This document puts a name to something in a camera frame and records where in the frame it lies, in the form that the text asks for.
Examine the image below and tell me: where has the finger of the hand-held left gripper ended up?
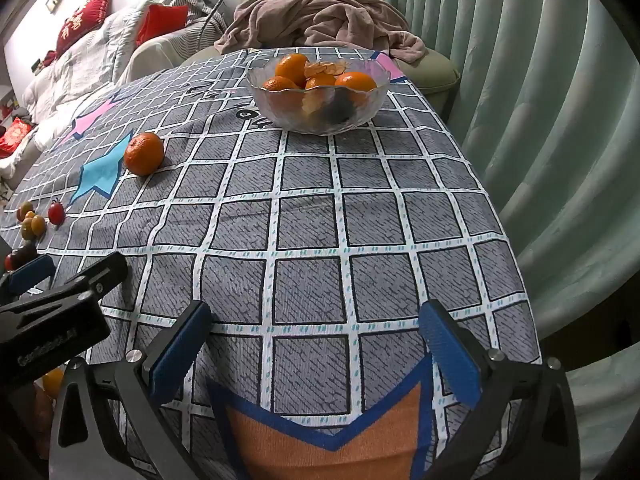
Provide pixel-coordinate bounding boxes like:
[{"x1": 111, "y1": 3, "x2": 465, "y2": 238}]
[
  {"x1": 47, "y1": 252, "x2": 129, "y2": 302},
  {"x1": 0, "y1": 254, "x2": 56, "y2": 304}
]

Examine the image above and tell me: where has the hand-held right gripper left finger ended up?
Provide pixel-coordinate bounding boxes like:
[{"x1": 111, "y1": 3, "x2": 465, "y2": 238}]
[{"x1": 48, "y1": 300, "x2": 214, "y2": 480}]

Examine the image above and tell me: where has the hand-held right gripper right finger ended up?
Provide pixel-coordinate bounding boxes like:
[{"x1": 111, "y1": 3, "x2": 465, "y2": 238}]
[{"x1": 418, "y1": 299, "x2": 582, "y2": 480}]

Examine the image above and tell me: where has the red patterned pillow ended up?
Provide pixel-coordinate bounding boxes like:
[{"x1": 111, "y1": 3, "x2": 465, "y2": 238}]
[{"x1": 0, "y1": 117, "x2": 36, "y2": 158}]

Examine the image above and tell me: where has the grey checked star tablecloth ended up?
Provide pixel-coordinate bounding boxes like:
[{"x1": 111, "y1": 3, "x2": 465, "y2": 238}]
[{"x1": 0, "y1": 47, "x2": 543, "y2": 480}]

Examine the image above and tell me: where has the sofa with white quilted cover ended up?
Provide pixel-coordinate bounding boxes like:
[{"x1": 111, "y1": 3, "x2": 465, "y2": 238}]
[{"x1": 0, "y1": 0, "x2": 231, "y2": 186}]

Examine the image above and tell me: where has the clear glass bowl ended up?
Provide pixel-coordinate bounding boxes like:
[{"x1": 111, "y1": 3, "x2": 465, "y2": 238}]
[{"x1": 246, "y1": 52, "x2": 392, "y2": 135}]

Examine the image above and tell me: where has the light green curtain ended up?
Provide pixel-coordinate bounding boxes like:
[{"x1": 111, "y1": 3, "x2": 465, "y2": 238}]
[{"x1": 375, "y1": 0, "x2": 640, "y2": 480}]

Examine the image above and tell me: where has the large red embroidered pillow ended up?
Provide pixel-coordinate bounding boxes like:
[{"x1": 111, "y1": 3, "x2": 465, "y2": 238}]
[{"x1": 54, "y1": 0, "x2": 115, "y2": 58}]

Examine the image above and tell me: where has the plain red pillow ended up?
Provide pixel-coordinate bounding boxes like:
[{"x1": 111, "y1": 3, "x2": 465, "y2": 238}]
[{"x1": 136, "y1": 4, "x2": 190, "y2": 47}]

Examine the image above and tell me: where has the dark round fruit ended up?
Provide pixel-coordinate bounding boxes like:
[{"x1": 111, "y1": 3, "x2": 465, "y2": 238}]
[{"x1": 320, "y1": 95, "x2": 368, "y2": 126}]

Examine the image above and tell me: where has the grey striped throw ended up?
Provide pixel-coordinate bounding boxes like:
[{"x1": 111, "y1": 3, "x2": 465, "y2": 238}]
[{"x1": 145, "y1": 0, "x2": 231, "y2": 36}]

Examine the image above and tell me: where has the mandarin peel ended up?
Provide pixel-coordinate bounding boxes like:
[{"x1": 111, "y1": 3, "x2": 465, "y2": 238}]
[{"x1": 304, "y1": 60, "x2": 351, "y2": 77}]

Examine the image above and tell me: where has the pink fleece blanket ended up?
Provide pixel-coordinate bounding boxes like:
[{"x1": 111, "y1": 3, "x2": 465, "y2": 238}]
[{"x1": 215, "y1": 0, "x2": 426, "y2": 65}]

